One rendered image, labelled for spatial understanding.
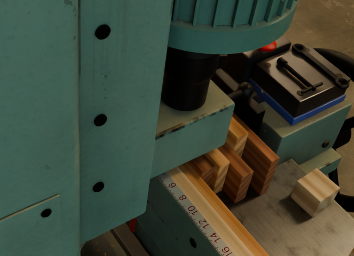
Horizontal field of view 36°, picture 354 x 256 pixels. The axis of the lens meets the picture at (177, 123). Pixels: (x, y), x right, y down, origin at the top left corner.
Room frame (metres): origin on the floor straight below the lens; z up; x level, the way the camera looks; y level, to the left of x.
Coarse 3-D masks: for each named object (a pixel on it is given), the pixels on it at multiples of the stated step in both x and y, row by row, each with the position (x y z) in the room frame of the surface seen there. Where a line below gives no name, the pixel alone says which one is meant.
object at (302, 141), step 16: (272, 112) 0.53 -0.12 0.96; (320, 112) 0.55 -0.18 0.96; (336, 112) 0.56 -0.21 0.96; (272, 128) 0.51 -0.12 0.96; (288, 128) 0.51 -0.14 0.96; (304, 128) 0.52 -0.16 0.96; (320, 128) 0.54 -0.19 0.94; (336, 128) 0.57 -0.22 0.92; (272, 144) 0.50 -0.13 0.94; (288, 144) 0.50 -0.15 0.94; (304, 144) 0.53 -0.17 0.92; (320, 144) 0.55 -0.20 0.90; (304, 160) 0.54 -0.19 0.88
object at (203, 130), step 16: (208, 96) 0.46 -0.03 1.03; (224, 96) 0.46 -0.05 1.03; (160, 112) 0.42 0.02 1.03; (176, 112) 0.42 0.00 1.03; (192, 112) 0.43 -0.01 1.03; (208, 112) 0.43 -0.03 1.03; (224, 112) 0.45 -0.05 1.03; (160, 128) 0.40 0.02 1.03; (176, 128) 0.40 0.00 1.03; (192, 128) 0.42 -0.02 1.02; (208, 128) 0.43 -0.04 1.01; (224, 128) 0.45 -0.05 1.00; (160, 144) 0.39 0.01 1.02; (176, 144) 0.40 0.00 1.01; (192, 144) 0.42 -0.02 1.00; (208, 144) 0.44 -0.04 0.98; (160, 160) 0.39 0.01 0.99; (176, 160) 0.41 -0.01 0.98
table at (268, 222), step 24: (288, 168) 0.50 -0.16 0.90; (312, 168) 0.53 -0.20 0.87; (288, 192) 0.45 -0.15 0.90; (144, 216) 0.41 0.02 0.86; (240, 216) 0.40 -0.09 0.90; (264, 216) 0.41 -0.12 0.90; (288, 216) 0.42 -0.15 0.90; (336, 216) 0.43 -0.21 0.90; (168, 240) 0.37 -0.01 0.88; (264, 240) 0.38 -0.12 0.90; (288, 240) 0.38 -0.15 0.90; (312, 240) 0.39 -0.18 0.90; (336, 240) 0.39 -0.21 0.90
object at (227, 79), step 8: (216, 72) 0.55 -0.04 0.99; (224, 72) 0.56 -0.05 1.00; (216, 80) 0.55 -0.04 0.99; (224, 80) 0.54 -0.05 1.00; (232, 80) 0.54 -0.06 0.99; (224, 88) 0.53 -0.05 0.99; (232, 88) 0.53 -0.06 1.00; (256, 96) 0.56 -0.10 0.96; (240, 104) 0.51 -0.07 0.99; (248, 104) 0.50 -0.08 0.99; (256, 104) 0.50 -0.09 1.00; (240, 112) 0.51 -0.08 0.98; (248, 112) 0.50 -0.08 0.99; (256, 112) 0.49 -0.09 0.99; (264, 112) 0.50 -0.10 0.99; (248, 120) 0.49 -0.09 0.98; (256, 120) 0.49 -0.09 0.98; (256, 128) 0.49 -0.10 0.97
